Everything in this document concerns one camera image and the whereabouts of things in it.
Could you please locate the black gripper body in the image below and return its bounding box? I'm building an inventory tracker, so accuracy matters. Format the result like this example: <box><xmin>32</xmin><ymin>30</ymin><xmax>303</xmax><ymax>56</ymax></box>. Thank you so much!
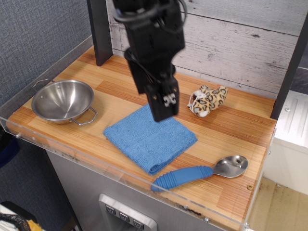
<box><xmin>124</xmin><ymin>14</ymin><xmax>185</xmax><ymax>83</ymax></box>

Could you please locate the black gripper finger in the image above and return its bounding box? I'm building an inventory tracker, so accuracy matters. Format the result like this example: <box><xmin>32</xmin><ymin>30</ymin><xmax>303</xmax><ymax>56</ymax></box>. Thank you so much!
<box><xmin>145</xmin><ymin>77</ymin><xmax>180</xmax><ymax>122</ymax></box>
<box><xmin>128</xmin><ymin>60</ymin><xmax>150</xmax><ymax>94</ymax></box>

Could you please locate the stainless steel bowl with handles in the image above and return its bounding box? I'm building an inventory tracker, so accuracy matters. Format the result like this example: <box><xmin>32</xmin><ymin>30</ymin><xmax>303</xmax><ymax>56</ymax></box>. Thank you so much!
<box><xmin>31</xmin><ymin>79</ymin><xmax>97</xmax><ymax>126</ymax></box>

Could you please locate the blue handled metal spoon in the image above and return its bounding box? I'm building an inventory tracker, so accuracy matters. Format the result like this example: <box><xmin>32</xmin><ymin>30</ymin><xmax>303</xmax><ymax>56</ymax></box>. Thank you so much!
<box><xmin>151</xmin><ymin>155</ymin><xmax>249</xmax><ymax>192</ymax></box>

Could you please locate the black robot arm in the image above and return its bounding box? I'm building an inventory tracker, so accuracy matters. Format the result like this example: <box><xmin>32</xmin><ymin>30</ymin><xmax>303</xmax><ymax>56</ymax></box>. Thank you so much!
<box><xmin>114</xmin><ymin>0</ymin><xmax>187</xmax><ymax>122</ymax></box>

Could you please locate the leopard print plush toy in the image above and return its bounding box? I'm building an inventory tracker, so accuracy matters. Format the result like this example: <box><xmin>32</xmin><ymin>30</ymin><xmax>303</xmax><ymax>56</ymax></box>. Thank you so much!
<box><xmin>187</xmin><ymin>85</ymin><xmax>228</xmax><ymax>117</ymax></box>

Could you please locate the folded blue cloth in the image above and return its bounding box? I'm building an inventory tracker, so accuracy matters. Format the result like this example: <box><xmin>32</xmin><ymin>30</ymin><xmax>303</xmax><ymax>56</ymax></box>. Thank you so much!
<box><xmin>103</xmin><ymin>104</ymin><xmax>197</xmax><ymax>175</ymax></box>

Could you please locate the silver cabinet with dispenser panel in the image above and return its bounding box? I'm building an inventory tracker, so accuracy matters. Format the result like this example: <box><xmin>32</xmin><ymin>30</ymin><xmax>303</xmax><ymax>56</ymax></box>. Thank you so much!
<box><xmin>48</xmin><ymin>151</ymin><xmax>244</xmax><ymax>231</ymax></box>

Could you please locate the white side unit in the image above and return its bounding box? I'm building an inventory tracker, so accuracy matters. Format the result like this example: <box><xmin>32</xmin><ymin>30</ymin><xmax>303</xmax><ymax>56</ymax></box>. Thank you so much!
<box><xmin>263</xmin><ymin>91</ymin><xmax>308</xmax><ymax>194</ymax></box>

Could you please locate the yellow tape object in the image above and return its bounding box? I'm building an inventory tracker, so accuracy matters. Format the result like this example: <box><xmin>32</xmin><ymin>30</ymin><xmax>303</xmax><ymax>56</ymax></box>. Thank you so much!
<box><xmin>26</xmin><ymin>220</ymin><xmax>44</xmax><ymax>231</ymax></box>

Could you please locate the dark left vertical post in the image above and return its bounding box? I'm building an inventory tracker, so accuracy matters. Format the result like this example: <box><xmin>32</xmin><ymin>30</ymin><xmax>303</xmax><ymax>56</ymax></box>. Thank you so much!
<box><xmin>87</xmin><ymin>0</ymin><xmax>113</xmax><ymax>66</ymax></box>

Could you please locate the dark vertical post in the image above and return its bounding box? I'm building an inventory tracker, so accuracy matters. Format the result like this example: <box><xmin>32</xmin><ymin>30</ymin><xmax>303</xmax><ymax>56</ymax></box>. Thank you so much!
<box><xmin>87</xmin><ymin>0</ymin><xmax>113</xmax><ymax>66</ymax></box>
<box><xmin>270</xmin><ymin>15</ymin><xmax>308</xmax><ymax>120</ymax></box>

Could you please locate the dark right vertical post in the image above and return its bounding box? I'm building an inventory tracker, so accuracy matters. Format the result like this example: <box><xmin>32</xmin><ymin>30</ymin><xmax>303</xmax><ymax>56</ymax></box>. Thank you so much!
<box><xmin>270</xmin><ymin>15</ymin><xmax>308</xmax><ymax>120</ymax></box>

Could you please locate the black cable bundle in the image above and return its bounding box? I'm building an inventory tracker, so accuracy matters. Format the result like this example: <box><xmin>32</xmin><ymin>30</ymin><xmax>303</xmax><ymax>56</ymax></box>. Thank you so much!
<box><xmin>0</xmin><ymin>213</ymin><xmax>31</xmax><ymax>231</ymax></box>

